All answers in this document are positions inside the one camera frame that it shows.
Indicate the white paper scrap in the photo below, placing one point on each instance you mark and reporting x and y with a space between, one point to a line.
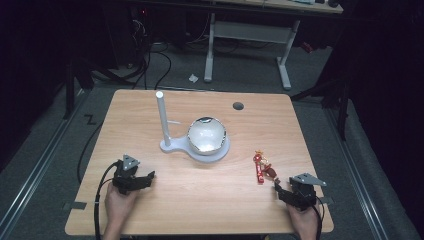
193 78

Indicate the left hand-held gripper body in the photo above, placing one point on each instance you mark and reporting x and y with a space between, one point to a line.
126 173

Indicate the white bowl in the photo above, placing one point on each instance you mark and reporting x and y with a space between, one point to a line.
206 136

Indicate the white metal desk frame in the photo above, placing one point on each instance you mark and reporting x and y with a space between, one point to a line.
249 32

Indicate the person's left hand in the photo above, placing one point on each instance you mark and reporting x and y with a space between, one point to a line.
118 205

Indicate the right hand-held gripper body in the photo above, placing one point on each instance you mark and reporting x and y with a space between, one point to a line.
304 190

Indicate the metal floor rail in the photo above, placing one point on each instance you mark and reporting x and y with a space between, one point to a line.
356 173
36 173

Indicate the black metal stand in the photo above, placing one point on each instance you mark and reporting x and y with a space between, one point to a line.
70 90
342 110

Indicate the black round table grommet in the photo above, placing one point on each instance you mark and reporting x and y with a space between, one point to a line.
238 106

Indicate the white stand with pole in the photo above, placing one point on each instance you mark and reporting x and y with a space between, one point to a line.
164 120

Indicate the grey tape strip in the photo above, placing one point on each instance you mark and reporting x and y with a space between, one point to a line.
75 205
326 200

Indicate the person's right hand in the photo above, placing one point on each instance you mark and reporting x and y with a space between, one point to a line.
304 222

